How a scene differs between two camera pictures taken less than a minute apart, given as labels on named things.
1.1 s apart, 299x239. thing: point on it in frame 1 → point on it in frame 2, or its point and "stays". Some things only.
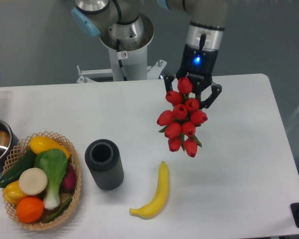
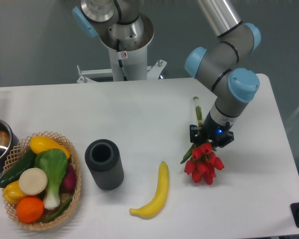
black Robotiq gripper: (198, 64) → (213, 131)
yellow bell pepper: (12, 193) stays
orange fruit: (30, 209) stays
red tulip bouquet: (179, 124) → (201, 161)
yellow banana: (153, 206) stays
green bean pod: (63, 208) stays
